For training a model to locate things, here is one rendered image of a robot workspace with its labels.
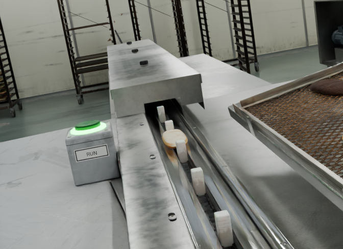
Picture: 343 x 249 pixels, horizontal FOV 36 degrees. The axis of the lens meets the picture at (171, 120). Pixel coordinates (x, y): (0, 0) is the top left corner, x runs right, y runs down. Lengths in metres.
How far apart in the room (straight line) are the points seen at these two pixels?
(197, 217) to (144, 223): 0.06
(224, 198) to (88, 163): 0.28
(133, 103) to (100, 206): 0.37
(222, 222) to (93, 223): 0.22
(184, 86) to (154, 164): 0.36
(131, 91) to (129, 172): 0.37
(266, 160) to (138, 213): 0.28
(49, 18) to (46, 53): 0.48
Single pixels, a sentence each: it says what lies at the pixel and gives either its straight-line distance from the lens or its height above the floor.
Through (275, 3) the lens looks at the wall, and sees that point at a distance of 7.96.
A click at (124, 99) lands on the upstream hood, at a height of 0.89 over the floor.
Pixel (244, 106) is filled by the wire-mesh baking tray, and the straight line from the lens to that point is 0.82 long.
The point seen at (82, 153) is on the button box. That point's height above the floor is 0.87.
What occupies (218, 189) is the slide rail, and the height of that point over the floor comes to 0.85.
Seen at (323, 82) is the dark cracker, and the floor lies 0.92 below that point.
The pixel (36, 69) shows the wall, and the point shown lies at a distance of 7.68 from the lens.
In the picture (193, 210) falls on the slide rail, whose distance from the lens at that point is 0.57.
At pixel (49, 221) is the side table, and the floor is 0.82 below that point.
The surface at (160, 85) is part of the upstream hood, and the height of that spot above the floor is 0.91.
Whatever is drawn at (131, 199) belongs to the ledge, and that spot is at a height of 0.86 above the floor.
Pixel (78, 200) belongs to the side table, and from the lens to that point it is 0.76.
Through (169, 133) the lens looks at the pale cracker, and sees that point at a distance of 0.86.
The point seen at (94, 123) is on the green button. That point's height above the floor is 0.91.
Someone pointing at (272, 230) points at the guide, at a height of 0.86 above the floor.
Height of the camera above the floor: 1.07
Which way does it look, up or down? 13 degrees down
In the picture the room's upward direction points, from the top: 10 degrees counter-clockwise
